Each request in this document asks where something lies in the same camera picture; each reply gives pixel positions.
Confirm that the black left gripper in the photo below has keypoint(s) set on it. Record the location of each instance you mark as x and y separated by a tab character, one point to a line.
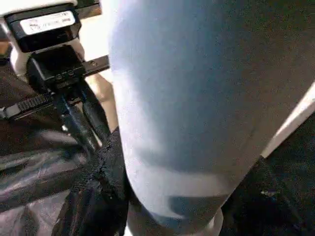
61	69

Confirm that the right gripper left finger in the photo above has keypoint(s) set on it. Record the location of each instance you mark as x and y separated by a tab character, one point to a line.
98	196

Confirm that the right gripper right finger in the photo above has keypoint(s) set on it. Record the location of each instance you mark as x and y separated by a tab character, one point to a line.
270	201

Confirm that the white plastic table top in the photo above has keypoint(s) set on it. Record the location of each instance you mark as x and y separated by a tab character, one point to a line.
98	64

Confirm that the white plastic table leg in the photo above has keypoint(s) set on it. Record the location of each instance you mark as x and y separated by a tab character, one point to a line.
206	98

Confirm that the black plastic mat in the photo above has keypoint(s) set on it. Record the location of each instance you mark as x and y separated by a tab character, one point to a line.
34	162

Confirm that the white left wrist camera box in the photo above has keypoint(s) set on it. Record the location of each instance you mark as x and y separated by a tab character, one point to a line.
44	29

